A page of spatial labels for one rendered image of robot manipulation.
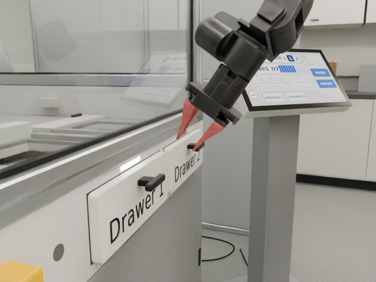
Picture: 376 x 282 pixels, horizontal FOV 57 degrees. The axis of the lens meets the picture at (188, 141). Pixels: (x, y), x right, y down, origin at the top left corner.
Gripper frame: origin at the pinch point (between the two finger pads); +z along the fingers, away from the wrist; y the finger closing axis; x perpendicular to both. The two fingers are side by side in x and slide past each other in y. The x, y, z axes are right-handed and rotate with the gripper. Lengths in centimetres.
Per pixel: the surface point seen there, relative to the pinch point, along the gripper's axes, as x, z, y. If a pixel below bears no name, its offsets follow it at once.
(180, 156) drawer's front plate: -21.9, 11.4, 1.5
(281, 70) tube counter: -90, -20, -6
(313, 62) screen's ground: -105, -30, -15
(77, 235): 19.6, 14.4, 3.1
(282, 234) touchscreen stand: -92, 38, -50
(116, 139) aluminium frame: 6.8, 5.1, 9.4
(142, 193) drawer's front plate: 1.5, 13.1, 1.2
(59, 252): 23.7, 14.7, 3.0
